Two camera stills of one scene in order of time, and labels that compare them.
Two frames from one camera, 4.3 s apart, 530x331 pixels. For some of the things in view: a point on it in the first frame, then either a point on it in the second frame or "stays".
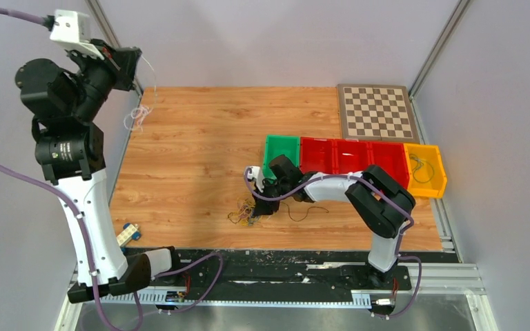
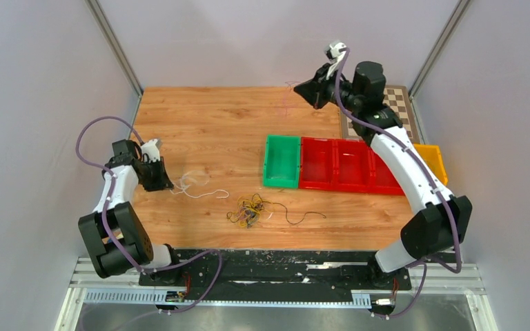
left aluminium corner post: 105,23 stays
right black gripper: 266,207 -> 314,89
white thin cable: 134,119 -> 187,192
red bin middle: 350,155 stays
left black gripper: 126,56 -> 163,182
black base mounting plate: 277,272 stays
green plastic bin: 276,145 stays
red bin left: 317,155 stays
